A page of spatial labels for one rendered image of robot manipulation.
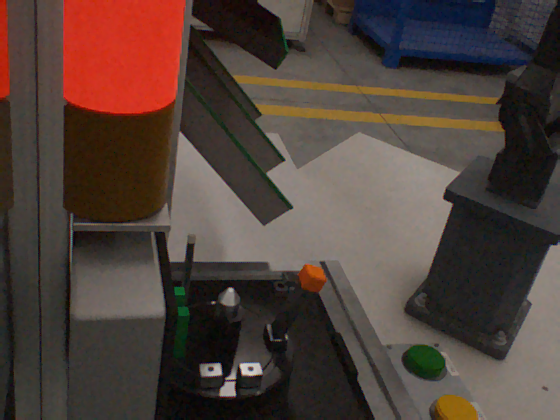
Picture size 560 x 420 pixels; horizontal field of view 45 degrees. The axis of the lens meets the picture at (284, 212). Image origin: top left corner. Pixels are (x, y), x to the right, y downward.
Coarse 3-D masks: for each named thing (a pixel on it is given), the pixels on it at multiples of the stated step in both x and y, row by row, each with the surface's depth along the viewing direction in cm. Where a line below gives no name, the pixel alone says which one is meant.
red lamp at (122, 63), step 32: (64, 0) 24; (96, 0) 23; (128, 0) 24; (160, 0) 24; (64, 32) 25; (96, 32) 24; (128, 32) 24; (160, 32) 25; (64, 64) 25; (96, 64) 25; (128, 64) 25; (160, 64) 26; (64, 96) 26; (96, 96) 25; (128, 96) 25; (160, 96) 26
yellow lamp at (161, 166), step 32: (64, 128) 26; (96, 128) 26; (128, 128) 26; (160, 128) 27; (64, 160) 27; (96, 160) 27; (128, 160) 27; (160, 160) 28; (64, 192) 28; (96, 192) 27; (128, 192) 28; (160, 192) 29
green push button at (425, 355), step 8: (408, 352) 69; (416, 352) 69; (424, 352) 69; (432, 352) 69; (408, 360) 68; (416, 360) 68; (424, 360) 68; (432, 360) 68; (440, 360) 69; (416, 368) 68; (424, 368) 67; (432, 368) 67; (440, 368) 68; (424, 376) 68; (432, 376) 68
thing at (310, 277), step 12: (288, 276) 60; (300, 276) 61; (312, 276) 60; (324, 276) 61; (300, 288) 61; (312, 288) 61; (288, 300) 62; (300, 300) 61; (288, 312) 62; (276, 324) 63; (288, 324) 63
